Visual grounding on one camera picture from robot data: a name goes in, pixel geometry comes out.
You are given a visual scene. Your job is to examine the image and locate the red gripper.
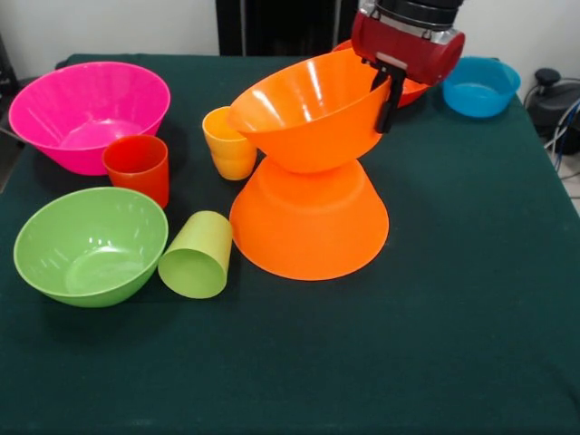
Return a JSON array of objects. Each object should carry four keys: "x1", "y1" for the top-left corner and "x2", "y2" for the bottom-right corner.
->
[{"x1": 351, "y1": 11, "x2": 467, "y2": 135}]

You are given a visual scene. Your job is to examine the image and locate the orange plastic bowl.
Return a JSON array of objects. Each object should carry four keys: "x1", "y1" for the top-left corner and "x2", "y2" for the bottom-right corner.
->
[
  {"x1": 228, "y1": 156, "x2": 391, "y2": 282},
  {"x1": 226, "y1": 47, "x2": 393, "y2": 176}
]

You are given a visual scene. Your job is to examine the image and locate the yellow plastic cup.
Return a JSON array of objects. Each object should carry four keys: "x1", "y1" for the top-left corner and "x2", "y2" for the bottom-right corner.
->
[{"x1": 201, "y1": 106, "x2": 258, "y2": 181}]

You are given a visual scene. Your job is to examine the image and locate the green plastic cup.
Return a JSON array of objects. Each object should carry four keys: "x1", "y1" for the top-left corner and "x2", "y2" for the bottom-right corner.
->
[{"x1": 157, "y1": 209, "x2": 234, "y2": 300}]

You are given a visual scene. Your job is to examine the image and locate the pink plastic bowl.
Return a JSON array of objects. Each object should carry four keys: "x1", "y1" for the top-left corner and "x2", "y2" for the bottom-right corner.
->
[{"x1": 7, "y1": 61, "x2": 172, "y2": 177}]

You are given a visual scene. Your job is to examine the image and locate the red-orange plastic bowl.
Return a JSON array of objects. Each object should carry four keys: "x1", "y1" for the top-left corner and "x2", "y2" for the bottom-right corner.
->
[{"x1": 332, "y1": 38, "x2": 430, "y2": 110}]

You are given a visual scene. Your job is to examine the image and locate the blue plastic bowl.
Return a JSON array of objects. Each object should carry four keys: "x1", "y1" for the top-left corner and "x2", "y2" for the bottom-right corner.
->
[{"x1": 441, "y1": 55, "x2": 522, "y2": 120}]

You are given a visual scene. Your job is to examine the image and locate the black cabinet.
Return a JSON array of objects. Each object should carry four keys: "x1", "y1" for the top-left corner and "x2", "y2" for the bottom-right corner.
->
[{"x1": 216, "y1": 0, "x2": 362, "y2": 57}]

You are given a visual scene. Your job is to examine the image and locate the red plastic cup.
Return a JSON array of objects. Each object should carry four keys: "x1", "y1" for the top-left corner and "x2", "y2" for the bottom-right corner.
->
[{"x1": 101, "y1": 134, "x2": 170, "y2": 209}]

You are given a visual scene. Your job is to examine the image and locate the dark green table cloth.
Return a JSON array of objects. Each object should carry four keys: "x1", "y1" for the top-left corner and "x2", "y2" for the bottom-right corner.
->
[{"x1": 0, "y1": 53, "x2": 580, "y2": 435}]

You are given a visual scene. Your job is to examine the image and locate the green plastic bowl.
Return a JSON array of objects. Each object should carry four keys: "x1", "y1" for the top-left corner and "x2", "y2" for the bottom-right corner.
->
[{"x1": 13, "y1": 186, "x2": 170, "y2": 309}]

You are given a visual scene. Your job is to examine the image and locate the black equipment box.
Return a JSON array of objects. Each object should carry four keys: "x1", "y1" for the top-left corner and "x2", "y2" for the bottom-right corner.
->
[{"x1": 0, "y1": 31, "x2": 20, "y2": 96}]

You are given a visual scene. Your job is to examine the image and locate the tangled floor cables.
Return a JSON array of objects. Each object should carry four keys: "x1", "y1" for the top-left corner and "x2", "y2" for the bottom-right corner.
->
[{"x1": 542, "y1": 97, "x2": 580, "y2": 200}]

